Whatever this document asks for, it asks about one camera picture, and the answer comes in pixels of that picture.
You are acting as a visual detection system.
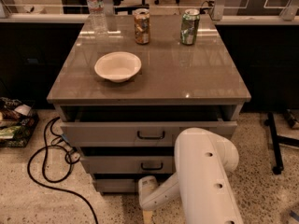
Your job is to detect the orange soda can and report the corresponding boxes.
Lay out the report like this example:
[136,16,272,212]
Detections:
[134,8,150,45]

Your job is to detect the green soda can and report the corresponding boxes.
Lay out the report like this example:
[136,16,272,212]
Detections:
[180,8,200,45]

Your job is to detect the clear plastic water bottle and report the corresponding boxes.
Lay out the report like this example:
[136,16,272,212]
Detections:
[86,0,107,34]

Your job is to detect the grey top drawer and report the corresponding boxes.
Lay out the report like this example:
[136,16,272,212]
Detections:
[59,105,238,148]

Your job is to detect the grey drawer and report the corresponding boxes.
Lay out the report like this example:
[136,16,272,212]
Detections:
[81,147,174,174]
[59,105,238,148]
[93,174,140,194]

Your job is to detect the tray of snack bags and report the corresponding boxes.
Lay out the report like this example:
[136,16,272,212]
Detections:
[0,97,39,147]

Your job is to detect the white paper bowl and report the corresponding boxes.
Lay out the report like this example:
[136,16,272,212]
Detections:
[94,51,142,83]

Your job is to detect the grey middle drawer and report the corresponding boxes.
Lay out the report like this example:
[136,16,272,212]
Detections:
[81,147,174,174]

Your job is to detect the black stand base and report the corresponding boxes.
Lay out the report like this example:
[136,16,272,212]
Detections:
[264,112,299,175]

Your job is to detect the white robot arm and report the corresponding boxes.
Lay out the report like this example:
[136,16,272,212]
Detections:
[138,128,243,224]

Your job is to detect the grey bottom drawer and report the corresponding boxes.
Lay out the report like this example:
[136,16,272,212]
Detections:
[93,174,140,194]

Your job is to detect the grey drawer cabinet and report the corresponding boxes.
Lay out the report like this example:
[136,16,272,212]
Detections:
[48,15,250,180]

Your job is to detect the black floor cable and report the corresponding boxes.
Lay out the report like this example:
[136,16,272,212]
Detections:
[26,116,99,224]

